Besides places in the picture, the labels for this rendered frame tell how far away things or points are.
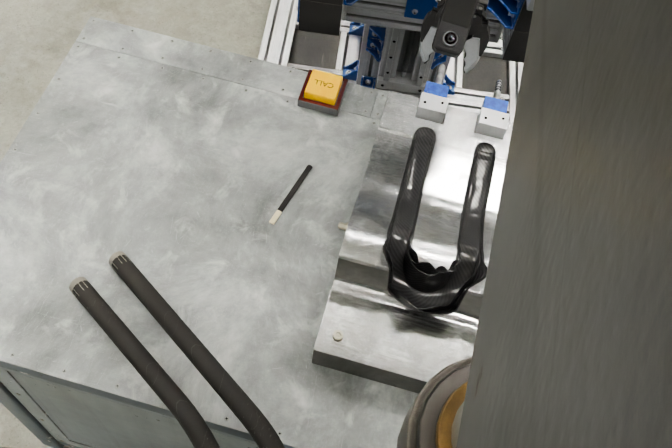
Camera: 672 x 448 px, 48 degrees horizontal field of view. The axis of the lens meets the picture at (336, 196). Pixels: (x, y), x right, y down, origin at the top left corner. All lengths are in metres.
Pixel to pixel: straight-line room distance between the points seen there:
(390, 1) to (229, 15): 1.11
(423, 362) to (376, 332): 0.08
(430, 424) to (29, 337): 0.93
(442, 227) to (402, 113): 0.25
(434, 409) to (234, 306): 0.84
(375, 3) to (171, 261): 0.78
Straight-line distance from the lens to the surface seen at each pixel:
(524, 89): 0.18
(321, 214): 1.33
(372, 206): 1.22
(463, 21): 1.14
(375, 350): 1.17
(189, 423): 1.11
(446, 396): 0.43
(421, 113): 1.35
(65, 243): 1.34
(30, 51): 2.73
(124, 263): 1.26
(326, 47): 2.37
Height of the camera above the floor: 1.95
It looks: 58 degrees down
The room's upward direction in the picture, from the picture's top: 9 degrees clockwise
